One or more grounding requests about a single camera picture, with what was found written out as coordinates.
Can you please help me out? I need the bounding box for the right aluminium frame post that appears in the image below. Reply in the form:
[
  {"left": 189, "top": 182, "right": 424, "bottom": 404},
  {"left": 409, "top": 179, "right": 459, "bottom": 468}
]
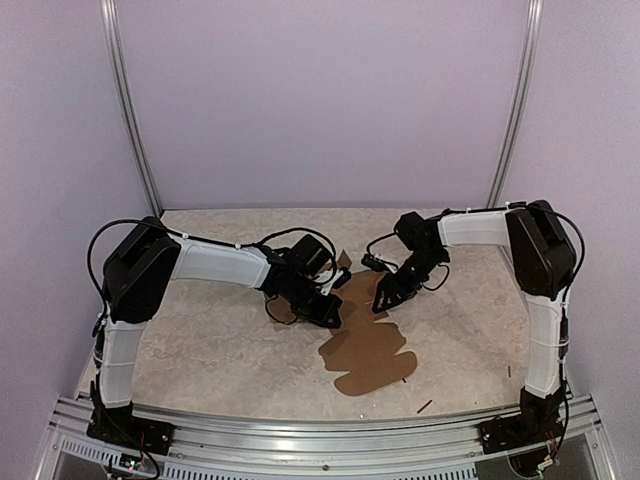
[{"left": 485, "top": 0, "right": 544, "bottom": 208}]

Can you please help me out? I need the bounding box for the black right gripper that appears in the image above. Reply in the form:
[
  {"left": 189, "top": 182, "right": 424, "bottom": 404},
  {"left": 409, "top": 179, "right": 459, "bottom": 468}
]
[{"left": 373, "top": 248, "right": 446, "bottom": 313}]

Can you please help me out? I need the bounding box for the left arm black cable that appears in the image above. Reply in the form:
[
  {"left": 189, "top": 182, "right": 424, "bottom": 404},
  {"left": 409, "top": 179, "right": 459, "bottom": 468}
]
[{"left": 86, "top": 218, "right": 337, "bottom": 326}]

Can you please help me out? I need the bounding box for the aluminium frame post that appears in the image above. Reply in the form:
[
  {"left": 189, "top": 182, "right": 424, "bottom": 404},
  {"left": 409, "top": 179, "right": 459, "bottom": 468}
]
[
  {"left": 485, "top": 0, "right": 544, "bottom": 208},
  {"left": 100, "top": 0, "right": 164, "bottom": 217}
]

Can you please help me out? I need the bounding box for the brown cardboard box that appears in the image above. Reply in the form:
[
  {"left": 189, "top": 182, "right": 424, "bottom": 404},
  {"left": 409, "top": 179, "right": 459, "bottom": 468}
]
[{"left": 266, "top": 249, "right": 419, "bottom": 398}]

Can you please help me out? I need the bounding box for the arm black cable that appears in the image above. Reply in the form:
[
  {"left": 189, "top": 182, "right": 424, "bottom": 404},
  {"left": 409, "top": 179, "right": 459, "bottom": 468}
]
[
  {"left": 86, "top": 218, "right": 337, "bottom": 326},
  {"left": 364, "top": 201, "right": 587, "bottom": 301}
]

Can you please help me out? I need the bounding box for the right robot arm white sleeve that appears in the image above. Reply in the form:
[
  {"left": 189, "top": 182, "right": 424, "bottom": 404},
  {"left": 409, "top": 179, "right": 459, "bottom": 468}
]
[{"left": 392, "top": 199, "right": 577, "bottom": 426}]

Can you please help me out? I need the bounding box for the robot arm white sleeve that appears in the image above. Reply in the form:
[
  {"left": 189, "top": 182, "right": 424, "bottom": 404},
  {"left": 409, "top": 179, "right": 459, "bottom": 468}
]
[
  {"left": 88, "top": 215, "right": 336, "bottom": 414},
  {"left": 392, "top": 199, "right": 577, "bottom": 426}
]

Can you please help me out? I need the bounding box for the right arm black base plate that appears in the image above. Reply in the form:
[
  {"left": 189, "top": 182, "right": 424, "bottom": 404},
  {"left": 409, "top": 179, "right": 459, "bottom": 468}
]
[{"left": 477, "top": 413, "right": 564, "bottom": 454}]

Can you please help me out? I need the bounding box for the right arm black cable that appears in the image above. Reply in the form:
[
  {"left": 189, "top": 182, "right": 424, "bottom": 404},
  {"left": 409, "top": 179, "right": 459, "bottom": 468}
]
[{"left": 364, "top": 201, "right": 587, "bottom": 301}]

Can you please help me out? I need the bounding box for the left aluminium frame post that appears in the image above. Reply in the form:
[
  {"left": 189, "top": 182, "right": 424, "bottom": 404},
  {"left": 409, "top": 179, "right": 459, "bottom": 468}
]
[{"left": 100, "top": 0, "right": 164, "bottom": 217}]

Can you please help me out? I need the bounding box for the left robot arm white sleeve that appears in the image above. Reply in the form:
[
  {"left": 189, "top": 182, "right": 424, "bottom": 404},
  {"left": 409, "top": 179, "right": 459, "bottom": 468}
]
[{"left": 88, "top": 215, "right": 336, "bottom": 414}]

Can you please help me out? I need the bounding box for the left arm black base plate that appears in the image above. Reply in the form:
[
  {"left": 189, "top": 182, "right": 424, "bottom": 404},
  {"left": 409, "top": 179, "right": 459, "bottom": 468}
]
[{"left": 87, "top": 404, "right": 175, "bottom": 456}]

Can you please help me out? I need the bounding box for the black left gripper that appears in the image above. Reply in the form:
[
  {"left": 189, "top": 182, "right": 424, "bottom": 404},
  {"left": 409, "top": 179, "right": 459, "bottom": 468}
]
[{"left": 286, "top": 275, "right": 343, "bottom": 329}]

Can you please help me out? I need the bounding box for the front aluminium frame rail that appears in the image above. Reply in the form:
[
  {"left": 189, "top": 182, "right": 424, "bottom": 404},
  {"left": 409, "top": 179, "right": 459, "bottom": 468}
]
[{"left": 27, "top": 395, "right": 623, "bottom": 479}]

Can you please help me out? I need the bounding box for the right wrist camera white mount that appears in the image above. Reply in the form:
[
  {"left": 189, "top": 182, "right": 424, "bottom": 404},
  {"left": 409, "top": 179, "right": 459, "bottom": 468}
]
[{"left": 361, "top": 253, "right": 398, "bottom": 273}]

